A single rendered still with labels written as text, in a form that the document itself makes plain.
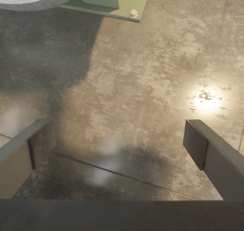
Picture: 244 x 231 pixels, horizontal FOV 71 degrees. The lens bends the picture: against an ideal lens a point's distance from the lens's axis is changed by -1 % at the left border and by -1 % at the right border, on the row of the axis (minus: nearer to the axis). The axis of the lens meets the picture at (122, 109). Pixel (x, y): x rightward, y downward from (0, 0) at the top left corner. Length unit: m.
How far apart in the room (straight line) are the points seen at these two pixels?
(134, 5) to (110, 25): 0.14
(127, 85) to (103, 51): 0.19
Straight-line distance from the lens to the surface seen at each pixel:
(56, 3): 0.64
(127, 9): 0.89
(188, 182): 0.79
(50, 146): 0.17
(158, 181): 0.77
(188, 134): 0.16
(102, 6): 0.92
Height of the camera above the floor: 0.73
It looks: 81 degrees down
